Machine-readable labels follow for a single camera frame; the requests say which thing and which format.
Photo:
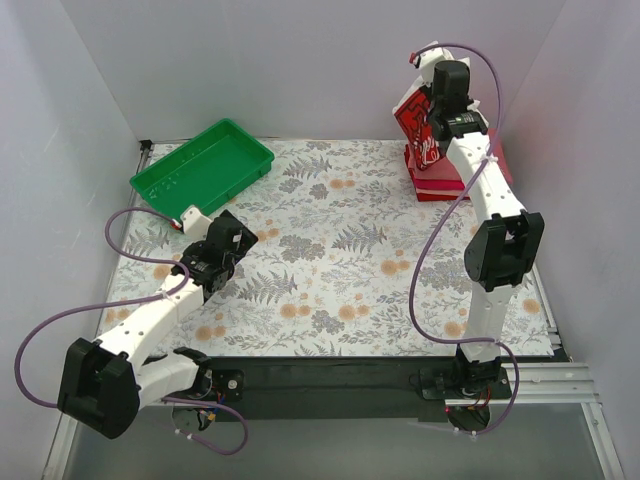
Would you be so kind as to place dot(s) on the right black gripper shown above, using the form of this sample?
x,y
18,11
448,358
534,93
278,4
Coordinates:
x,y
431,114

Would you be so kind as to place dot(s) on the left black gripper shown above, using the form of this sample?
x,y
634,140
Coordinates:
x,y
240,232

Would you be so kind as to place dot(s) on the white t-shirt red print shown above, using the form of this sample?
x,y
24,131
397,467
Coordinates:
x,y
411,115

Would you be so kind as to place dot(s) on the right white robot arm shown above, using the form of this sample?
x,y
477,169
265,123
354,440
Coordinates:
x,y
504,247

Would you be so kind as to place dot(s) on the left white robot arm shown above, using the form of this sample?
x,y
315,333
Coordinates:
x,y
106,381

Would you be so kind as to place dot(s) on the salmon pink folded t-shirt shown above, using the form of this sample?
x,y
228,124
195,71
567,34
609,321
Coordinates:
x,y
443,169

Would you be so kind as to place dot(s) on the magenta folded t-shirt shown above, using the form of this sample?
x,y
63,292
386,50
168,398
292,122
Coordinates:
x,y
439,186

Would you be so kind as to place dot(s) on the green plastic tray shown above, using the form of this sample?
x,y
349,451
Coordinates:
x,y
205,172

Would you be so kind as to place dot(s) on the floral patterned table mat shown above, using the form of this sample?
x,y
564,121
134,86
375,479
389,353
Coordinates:
x,y
348,262

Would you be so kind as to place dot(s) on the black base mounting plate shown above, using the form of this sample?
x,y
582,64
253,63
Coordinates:
x,y
322,388

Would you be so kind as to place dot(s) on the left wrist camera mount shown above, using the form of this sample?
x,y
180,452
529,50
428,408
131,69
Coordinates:
x,y
192,223

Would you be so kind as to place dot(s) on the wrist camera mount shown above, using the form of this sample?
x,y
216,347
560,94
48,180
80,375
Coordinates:
x,y
425,62
192,223

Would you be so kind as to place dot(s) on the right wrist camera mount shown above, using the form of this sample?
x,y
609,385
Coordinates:
x,y
425,62

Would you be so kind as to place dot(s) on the aluminium frame rail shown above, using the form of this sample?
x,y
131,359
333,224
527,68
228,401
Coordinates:
x,y
551,428

